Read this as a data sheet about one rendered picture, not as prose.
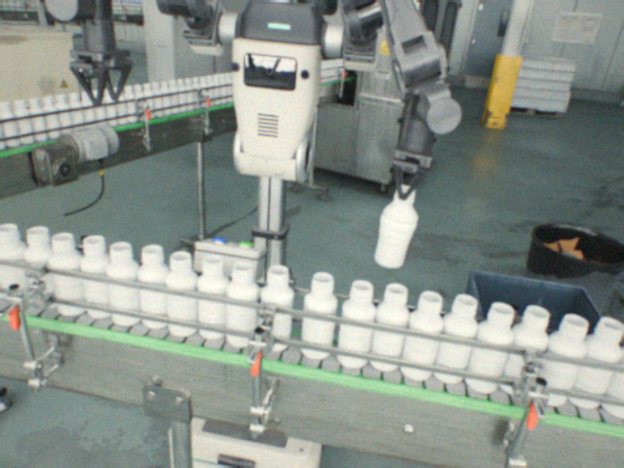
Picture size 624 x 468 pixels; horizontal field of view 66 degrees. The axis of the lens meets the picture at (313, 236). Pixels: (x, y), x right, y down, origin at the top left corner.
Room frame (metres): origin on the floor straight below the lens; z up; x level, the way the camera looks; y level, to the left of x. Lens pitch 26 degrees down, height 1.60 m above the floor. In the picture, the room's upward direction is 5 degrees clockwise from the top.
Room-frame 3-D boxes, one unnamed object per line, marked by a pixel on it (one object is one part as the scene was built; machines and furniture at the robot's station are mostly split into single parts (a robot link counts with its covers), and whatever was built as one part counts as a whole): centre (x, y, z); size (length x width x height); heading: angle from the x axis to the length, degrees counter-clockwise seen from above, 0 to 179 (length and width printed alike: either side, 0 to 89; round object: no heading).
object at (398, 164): (0.87, -0.17, 1.32); 0.07 x 0.07 x 0.09; 79
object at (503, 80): (8.01, -2.79, 0.55); 0.40 x 0.40 x 1.10; 82
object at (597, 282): (2.17, -1.32, 0.32); 0.45 x 0.45 x 0.64
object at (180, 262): (0.76, 0.24, 1.08); 0.06 x 0.06 x 0.17
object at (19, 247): (0.81, 0.59, 1.08); 0.06 x 0.06 x 0.17
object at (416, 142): (0.88, -0.18, 1.39); 0.10 x 0.07 x 0.07; 169
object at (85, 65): (0.93, 0.43, 1.44); 0.07 x 0.07 x 0.09; 82
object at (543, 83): (9.86, -3.97, 0.50); 1.24 x 1.03 x 1.00; 85
